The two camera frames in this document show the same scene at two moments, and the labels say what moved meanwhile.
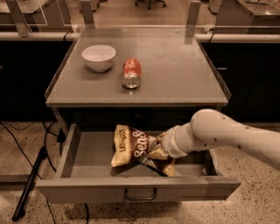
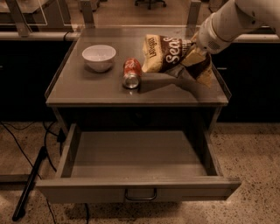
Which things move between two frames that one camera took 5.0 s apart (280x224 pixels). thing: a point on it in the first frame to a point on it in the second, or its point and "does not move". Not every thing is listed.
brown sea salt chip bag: (130, 143) to (161, 52)
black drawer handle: (140, 199) does not move
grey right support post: (192, 18) does not move
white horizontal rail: (199, 38) does not move
